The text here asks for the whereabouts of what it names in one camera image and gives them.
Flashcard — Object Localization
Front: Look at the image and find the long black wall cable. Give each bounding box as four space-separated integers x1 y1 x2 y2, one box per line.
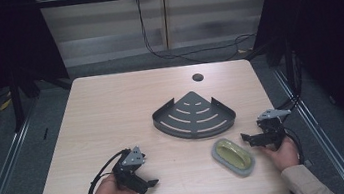
134 0 260 72

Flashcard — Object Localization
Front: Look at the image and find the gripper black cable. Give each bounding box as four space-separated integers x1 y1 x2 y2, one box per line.
81 148 132 194
284 124 306 167

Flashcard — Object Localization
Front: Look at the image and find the dark grey corner shelf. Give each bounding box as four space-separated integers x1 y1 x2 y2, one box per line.
149 85 239 145

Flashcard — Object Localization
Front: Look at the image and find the black metal stand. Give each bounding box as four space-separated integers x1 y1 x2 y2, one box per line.
281 38 300 96
5 68 28 134

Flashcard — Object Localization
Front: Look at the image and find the yellow tape piece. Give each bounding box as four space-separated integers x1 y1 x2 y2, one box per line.
0 97 14 112

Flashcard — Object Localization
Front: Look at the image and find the small black floor strip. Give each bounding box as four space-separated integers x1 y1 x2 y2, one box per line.
41 126 51 141

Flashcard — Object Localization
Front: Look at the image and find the grey and yellow soap dish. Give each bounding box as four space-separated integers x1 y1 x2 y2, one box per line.
209 134 258 182

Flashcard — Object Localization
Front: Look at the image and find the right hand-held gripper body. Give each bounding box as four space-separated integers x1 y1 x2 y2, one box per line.
250 105 298 154

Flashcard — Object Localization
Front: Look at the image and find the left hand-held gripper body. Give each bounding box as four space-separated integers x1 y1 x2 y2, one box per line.
109 144 151 194

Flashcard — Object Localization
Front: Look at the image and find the person's right hand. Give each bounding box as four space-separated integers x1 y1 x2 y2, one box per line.
258 134 303 176

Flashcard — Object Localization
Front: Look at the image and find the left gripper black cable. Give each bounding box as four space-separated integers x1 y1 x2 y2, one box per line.
81 148 132 194

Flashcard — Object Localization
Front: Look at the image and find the round table grommet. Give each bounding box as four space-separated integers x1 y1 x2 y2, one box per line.
190 72 205 83

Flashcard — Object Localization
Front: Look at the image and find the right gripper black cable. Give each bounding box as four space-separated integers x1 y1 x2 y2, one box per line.
284 124 306 167

